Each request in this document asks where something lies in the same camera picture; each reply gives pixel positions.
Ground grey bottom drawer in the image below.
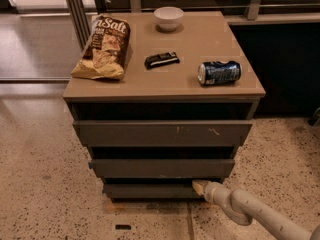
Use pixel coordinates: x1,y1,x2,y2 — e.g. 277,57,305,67
104,184,199,199

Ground black snack bar wrapper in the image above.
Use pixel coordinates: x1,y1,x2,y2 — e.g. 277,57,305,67
144,52,180,69

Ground blue soda can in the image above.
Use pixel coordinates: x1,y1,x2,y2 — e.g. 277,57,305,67
198,61,242,85

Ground sea salt chips bag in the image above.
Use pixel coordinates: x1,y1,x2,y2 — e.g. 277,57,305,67
71,14,131,80

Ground metal railing frame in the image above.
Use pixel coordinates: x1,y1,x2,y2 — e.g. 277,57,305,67
66,0,320,46

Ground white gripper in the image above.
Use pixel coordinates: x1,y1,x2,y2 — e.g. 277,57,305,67
192,179,231,207

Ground grey drawer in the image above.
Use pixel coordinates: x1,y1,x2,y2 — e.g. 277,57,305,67
104,184,199,199
89,159,235,178
73,120,252,147

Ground grey middle drawer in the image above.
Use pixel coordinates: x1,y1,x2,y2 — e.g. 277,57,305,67
89,159,235,178

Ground grey top drawer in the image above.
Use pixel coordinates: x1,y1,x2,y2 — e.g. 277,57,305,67
73,120,252,147

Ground grey drawer cabinet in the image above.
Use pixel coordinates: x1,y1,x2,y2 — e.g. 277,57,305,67
63,12,265,186

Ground white ceramic bowl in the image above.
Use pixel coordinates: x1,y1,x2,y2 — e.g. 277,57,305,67
153,7,184,31

